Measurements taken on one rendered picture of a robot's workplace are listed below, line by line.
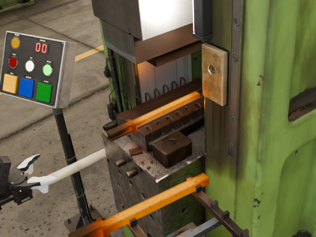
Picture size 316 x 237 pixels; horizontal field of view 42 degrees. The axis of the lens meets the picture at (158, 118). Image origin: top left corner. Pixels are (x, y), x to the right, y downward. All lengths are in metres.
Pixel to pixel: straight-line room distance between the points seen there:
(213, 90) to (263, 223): 0.50
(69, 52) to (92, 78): 2.24
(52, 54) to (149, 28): 0.65
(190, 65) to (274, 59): 0.79
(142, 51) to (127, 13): 0.13
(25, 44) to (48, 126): 1.62
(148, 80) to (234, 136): 0.56
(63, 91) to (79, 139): 1.44
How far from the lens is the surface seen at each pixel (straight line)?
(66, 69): 1.75
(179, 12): 1.27
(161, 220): 1.51
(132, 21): 1.23
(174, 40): 1.35
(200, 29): 1.15
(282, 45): 1.07
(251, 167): 1.28
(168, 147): 1.39
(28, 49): 1.85
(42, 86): 1.78
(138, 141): 1.50
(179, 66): 1.77
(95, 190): 2.72
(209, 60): 1.18
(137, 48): 1.27
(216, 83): 1.20
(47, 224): 2.61
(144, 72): 1.66
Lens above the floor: 1.85
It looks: 34 degrees down
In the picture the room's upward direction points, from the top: 5 degrees counter-clockwise
